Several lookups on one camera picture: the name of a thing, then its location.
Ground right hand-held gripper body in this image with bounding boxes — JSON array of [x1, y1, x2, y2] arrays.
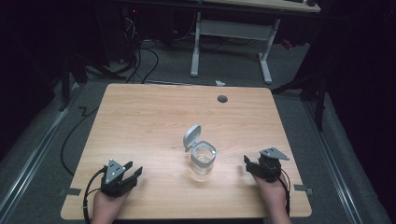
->
[[250, 147, 290, 183]]

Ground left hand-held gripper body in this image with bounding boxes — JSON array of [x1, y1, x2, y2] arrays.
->
[[100, 159, 138, 199]]

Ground clear jar with gray lid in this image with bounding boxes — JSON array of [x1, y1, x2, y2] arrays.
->
[[182, 124, 218, 183]]

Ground person's left hand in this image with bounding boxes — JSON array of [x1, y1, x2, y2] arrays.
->
[[91, 188, 133, 220]]

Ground gray tape strip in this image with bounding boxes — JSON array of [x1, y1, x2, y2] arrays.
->
[[293, 183, 314, 196], [58, 187, 82, 197]]

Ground black metal stand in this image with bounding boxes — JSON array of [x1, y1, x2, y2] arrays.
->
[[57, 51, 127, 112], [271, 59, 329, 133]]

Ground white-legged wooden desk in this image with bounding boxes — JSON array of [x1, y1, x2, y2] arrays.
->
[[190, 0, 322, 86]]

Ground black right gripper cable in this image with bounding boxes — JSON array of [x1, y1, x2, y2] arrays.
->
[[277, 175, 292, 217]]

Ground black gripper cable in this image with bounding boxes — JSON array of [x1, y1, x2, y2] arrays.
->
[[277, 175, 292, 217], [81, 165, 108, 224]]

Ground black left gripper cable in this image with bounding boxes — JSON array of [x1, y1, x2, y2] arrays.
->
[[81, 165, 108, 224]]

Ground black floor cable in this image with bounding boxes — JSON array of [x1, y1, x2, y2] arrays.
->
[[60, 105, 101, 177]]

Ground metal floor rail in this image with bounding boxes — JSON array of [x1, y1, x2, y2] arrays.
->
[[302, 100, 366, 224], [0, 83, 82, 220]]

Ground bundle of black floor cables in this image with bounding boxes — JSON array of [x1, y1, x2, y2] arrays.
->
[[121, 15, 161, 85]]

